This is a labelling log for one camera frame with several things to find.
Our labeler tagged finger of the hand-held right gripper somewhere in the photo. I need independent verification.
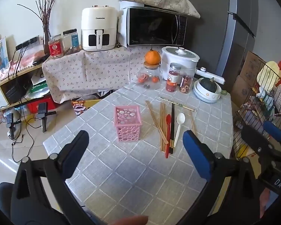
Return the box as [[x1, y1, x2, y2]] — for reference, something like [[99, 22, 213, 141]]
[[263, 121, 281, 146], [241, 125, 276, 166]]

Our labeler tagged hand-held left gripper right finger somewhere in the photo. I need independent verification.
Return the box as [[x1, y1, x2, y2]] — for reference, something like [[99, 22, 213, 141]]
[[178, 130, 264, 225]]

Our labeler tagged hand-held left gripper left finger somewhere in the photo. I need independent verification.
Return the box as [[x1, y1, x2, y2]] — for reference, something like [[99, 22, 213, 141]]
[[10, 130, 95, 225]]

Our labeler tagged plain wooden chopstick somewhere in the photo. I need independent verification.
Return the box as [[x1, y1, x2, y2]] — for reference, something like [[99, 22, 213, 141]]
[[145, 101, 165, 139], [147, 100, 167, 139], [163, 103, 166, 152], [189, 111, 196, 136]]

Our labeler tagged black chopstick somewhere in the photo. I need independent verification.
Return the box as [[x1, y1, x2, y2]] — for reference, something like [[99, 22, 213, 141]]
[[170, 104, 174, 154], [172, 104, 176, 149]]

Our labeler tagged red plastic spoon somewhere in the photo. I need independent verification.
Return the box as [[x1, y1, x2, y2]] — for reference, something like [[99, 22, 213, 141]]
[[164, 114, 171, 158]]

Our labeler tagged white plastic spoon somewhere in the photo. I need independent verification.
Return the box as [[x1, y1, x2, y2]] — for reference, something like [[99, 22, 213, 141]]
[[173, 113, 186, 149]]

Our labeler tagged patterned green-banded chopstick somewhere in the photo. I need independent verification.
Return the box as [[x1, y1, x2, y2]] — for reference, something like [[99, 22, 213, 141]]
[[158, 97, 196, 112]]

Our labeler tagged pink perforated utensil basket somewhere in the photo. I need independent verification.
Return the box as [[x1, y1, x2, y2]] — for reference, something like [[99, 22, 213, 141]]
[[114, 105, 143, 142]]

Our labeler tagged person's right hand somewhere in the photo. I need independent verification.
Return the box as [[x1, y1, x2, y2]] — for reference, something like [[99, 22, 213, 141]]
[[259, 189, 281, 219]]

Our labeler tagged person's left hand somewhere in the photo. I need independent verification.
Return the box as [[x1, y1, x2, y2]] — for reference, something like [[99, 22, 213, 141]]
[[107, 215, 149, 225]]

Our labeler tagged black stand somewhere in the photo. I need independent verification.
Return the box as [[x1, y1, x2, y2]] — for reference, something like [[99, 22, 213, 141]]
[[37, 103, 57, 133], [5, 113, 22, 140]]

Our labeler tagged red box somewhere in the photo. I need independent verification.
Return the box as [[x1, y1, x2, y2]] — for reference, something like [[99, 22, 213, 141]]
[[26, 96, 57, 114]]

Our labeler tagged grey checked tablecloth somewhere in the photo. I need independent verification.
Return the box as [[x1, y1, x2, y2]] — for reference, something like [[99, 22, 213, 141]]
[[43, 74, 233, 225]]

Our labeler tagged white bowl with flower print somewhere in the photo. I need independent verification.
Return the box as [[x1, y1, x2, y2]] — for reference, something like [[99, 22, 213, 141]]
[[196, 78, 222, 100]]

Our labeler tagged cardboard box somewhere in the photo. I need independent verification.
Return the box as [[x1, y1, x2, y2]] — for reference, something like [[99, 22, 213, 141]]
[[231, 51, 267, 107]]

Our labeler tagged dark green squash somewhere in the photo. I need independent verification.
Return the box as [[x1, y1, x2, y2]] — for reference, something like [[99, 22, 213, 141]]
[[199, 77, 218, 93]]

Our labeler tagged jar of dried fruit rings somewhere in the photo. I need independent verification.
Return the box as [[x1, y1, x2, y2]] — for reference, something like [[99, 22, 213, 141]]
[[179, 74, 194, 94]]

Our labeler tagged floral cabinet cloth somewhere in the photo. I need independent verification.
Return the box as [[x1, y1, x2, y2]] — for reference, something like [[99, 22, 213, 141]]
[[41, 45, 165, 104]]

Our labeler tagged jar of red berries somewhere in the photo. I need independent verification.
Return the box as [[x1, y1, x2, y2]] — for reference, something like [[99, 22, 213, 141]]
[[166, 62, 181, 92]]

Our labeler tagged person's dark trouser leg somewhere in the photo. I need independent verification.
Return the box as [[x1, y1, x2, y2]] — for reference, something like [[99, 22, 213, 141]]
[[0, 182, 14, 218]]

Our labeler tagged glass jar with wooden lid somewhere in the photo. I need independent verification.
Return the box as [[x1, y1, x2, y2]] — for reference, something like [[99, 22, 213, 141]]
[[136, 61, 164, 90]]

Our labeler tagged wooden low cabinet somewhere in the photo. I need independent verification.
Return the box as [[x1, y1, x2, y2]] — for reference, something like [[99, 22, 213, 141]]
[[0, 62, 52, 120]]

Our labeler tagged white electric cooking pot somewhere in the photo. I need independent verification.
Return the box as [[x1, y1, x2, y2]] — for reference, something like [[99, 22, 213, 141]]
[[161, 46, 200, 82]]

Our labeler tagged red label jar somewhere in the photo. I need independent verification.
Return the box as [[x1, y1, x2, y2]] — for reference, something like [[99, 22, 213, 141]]
[[48, 34, 64, 59]]

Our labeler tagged clear jar with black lid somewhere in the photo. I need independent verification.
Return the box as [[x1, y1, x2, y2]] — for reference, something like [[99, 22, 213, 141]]
[[62, 28, 81, 55]]

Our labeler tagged large orange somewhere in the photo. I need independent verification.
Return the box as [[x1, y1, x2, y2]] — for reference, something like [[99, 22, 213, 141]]
[[144, 49, 161, 65]]

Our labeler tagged black power strip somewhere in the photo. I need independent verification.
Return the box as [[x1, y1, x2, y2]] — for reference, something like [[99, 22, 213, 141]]
[[15, 37, 37, 51]]

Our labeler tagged white air fryer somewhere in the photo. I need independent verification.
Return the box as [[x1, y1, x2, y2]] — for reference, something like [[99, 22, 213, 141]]
[[81, 5, 119, 51]]

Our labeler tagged grey refrigerator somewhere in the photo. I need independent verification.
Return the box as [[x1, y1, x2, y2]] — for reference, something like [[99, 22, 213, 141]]
[[180, 0, 259, 92]]

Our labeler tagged glass vase with bare branches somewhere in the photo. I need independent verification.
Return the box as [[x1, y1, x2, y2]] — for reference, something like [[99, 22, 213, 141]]
[[17, 0, 63, 56]]

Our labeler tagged black and white microwave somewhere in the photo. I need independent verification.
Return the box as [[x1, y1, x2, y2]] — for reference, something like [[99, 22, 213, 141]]
[[119, 1, 188, 48]]

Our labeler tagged black wire rack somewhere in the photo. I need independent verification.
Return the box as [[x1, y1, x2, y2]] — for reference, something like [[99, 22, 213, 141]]
[[232, 59, 281, 161]]

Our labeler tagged black floor cable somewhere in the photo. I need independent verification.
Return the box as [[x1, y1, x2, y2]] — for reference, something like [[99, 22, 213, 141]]
[[8, 108, 41, 163]]

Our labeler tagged white cylindrical handle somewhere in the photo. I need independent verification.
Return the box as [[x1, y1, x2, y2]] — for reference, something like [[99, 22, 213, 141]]
[[195, 67, 225, 85]]

